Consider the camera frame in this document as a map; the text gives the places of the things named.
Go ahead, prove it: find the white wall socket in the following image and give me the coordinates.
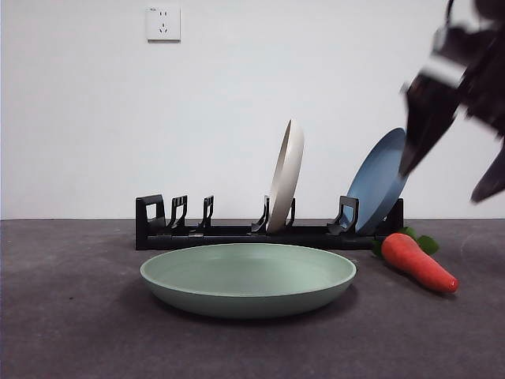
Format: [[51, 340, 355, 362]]
[[146, 6, 181, 43]]

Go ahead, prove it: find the black plate rack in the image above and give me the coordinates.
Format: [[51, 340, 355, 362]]
[[135, 193, 404, 251]]

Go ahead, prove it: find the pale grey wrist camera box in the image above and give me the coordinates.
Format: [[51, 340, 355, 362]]
[[417, 22, 494, 90]]

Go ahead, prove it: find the blue plate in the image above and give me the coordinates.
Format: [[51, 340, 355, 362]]
[[346, 126, 411, 235]]

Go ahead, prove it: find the orange toy carrot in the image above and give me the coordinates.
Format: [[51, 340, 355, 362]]
[[371, 227, 460, 294]]

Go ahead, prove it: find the green plate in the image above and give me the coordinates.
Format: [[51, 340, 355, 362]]
[[140, 243, 357, 319]]

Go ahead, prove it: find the beige plate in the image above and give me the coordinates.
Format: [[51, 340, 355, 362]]
[[266, 118, 305, 234]]

